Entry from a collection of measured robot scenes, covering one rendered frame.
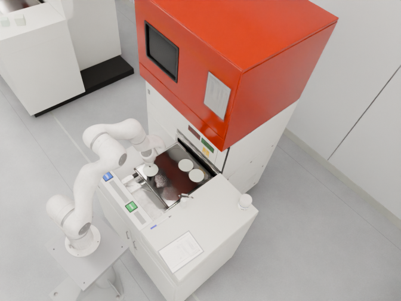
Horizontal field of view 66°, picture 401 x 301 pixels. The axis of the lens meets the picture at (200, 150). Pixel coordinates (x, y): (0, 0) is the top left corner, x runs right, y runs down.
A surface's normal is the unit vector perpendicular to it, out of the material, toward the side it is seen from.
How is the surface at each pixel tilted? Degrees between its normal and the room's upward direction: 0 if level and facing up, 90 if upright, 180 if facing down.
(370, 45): 90
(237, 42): 0
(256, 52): 0
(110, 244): 3
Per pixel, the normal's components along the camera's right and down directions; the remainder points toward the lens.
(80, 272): 0.14, -0.56
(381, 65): -0.75, 0.49
